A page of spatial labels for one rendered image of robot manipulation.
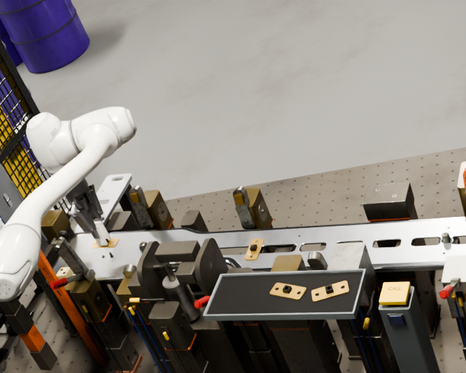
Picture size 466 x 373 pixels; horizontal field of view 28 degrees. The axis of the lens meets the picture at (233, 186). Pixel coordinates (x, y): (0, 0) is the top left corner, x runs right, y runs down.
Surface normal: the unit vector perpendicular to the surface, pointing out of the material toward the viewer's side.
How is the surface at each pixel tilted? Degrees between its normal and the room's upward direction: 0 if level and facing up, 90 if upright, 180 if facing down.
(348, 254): 0
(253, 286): 0
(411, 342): 90
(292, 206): 0
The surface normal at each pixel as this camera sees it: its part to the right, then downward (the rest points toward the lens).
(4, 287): 0.16, 0.45
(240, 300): -0.33, -0.77
